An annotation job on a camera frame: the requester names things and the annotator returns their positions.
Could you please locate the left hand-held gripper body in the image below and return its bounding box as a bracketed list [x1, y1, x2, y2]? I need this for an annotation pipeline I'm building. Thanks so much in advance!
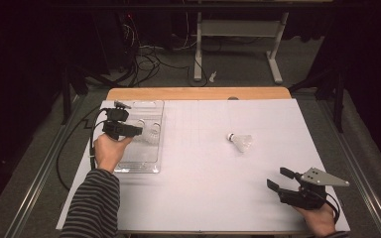
[101, 100, 133, 141]

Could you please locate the black metal stand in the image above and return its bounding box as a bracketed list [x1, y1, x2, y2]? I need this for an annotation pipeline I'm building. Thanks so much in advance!
[289, 62, 347, 134]
[59, 63, 91, 126]

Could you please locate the clear plastic tray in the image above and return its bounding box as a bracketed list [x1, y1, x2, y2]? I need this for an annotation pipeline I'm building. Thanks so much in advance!
[105, 99, 166, 175]

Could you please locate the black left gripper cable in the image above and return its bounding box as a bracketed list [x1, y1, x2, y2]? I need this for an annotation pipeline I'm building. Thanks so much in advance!
[88, 107, 114, 172]

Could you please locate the black floor cable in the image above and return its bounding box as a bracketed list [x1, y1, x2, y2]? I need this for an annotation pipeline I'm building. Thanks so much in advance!
[56, 104, 102, 191]

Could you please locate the aluminium floor rail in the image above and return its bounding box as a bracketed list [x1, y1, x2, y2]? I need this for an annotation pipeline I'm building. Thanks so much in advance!
[317, 98, 381, 238]
[3, 94, 87, 238]

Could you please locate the person's right hand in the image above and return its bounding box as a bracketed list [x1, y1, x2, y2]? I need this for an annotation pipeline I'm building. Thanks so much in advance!
[293, 202, 337, 238]

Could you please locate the white metal desk frame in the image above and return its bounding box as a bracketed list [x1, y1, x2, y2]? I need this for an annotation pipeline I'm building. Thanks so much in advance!
[192, 11, 291, 85]

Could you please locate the tangle of floor cables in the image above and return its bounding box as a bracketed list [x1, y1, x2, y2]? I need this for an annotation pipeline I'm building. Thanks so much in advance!
[122, 13, 210, 88]

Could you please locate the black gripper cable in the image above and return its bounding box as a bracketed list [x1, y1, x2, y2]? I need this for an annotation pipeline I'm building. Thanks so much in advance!
[323, 193, 341, 226]
[88, 107, 114, 172]

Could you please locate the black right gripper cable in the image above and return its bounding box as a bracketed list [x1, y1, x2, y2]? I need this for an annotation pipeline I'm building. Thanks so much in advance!
[323, 193, 341, 226]

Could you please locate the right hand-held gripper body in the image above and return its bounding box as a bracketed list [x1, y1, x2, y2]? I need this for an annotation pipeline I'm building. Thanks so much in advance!
[277, 167, 350, 211]

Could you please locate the white table cover sheet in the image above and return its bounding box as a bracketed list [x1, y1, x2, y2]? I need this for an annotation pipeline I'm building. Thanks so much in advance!
[55, 98, 351, 233]

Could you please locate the person's left hand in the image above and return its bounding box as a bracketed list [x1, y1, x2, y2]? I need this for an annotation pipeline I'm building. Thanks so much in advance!
[93, 133, 134, 175]

